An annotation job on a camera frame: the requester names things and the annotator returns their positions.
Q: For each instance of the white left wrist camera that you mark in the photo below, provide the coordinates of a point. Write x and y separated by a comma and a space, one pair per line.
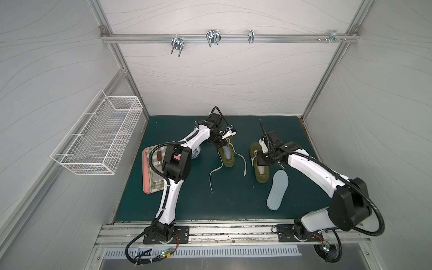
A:
228, 132

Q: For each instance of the white wire basket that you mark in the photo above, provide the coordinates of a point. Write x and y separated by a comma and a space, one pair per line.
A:
97, 141

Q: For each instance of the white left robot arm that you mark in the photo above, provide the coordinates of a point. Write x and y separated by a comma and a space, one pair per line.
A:
177, 162

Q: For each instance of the metal U-bolt clamp left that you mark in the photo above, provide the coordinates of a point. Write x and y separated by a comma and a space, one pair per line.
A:
177, 45

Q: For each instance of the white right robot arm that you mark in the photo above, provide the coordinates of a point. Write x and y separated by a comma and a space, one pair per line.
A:
350, 203

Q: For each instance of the green canvas shoe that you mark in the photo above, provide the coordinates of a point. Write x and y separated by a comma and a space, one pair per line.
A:
262, 173
228, 165

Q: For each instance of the metal bracket with screws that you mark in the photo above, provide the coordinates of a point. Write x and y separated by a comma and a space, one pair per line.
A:
333, 38

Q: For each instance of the aluminium top rail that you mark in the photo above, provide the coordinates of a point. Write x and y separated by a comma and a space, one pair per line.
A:
225, 38

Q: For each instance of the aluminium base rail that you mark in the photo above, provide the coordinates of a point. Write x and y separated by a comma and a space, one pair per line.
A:
220, 233

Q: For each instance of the light blue insole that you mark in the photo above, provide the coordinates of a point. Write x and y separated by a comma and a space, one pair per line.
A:
280, 183
227, 154

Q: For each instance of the metal U-bolt clamp middle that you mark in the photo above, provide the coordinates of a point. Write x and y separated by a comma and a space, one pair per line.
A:
213, 37

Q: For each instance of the white slotted cable duct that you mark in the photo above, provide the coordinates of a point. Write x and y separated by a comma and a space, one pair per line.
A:
252, 251

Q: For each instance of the wooden handled utensil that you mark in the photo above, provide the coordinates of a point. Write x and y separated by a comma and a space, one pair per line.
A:
159, 158

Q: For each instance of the blue floral ceramic bowl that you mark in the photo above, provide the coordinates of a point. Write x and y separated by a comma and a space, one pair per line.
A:
196, 152

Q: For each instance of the metal u-bolt clamp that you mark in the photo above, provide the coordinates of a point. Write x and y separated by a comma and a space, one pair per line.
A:
177, 45
213, 37

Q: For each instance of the green white checkered cloth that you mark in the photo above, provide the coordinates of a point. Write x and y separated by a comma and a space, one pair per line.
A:
153, 175

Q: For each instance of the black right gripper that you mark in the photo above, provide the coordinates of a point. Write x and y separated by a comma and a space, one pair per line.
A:
267, 155

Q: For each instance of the pink plastic tray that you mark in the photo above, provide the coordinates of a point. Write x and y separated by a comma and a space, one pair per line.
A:
145, 175

